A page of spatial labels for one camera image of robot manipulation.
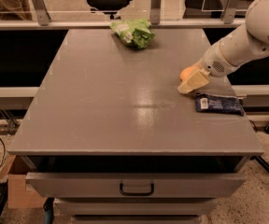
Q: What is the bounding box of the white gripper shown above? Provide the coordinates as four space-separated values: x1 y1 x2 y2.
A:
177 41 238 94

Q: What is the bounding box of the orange fruit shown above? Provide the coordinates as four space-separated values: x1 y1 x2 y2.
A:
180 66 197 82

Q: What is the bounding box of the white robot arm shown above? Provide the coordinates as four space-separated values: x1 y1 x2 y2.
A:
177 0 269 94

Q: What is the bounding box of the blue rxbar blueberry wrapper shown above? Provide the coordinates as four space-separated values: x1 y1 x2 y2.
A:
195 93 244 116

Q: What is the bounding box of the green chip bag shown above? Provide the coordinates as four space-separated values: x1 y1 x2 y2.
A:
110 19 155 49

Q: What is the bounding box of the grey middle drawer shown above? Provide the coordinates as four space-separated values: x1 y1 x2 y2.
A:
54 198 217 216

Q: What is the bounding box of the grey drawer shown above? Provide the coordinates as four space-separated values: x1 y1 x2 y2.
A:
54 198 217 216
26 173 245 198

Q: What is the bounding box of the grey top drawer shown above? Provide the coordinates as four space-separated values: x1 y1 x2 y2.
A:
26 173 245 198

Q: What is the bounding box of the cardboard box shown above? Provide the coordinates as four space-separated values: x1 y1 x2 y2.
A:
0 155 46 209

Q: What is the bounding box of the black drawer handle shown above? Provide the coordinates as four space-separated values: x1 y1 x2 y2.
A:
120 183 154 197

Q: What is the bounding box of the metal railing frame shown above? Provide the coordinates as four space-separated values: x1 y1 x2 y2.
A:
0 0 243 30

